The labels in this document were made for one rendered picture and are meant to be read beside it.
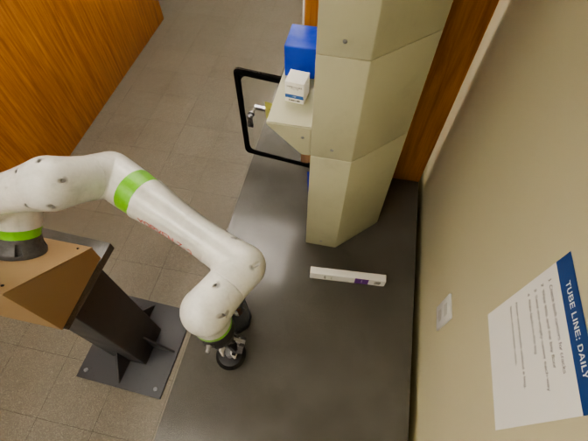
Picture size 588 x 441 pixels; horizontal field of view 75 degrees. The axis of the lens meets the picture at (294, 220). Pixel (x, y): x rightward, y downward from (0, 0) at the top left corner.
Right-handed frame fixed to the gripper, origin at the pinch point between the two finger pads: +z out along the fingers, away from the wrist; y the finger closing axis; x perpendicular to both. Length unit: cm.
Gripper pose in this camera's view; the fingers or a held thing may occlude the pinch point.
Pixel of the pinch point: (228, 350)
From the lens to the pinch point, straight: 121.3
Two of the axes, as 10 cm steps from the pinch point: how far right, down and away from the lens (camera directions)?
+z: 0.0, 5.3, 8.5
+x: 1.9, -8.3, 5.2
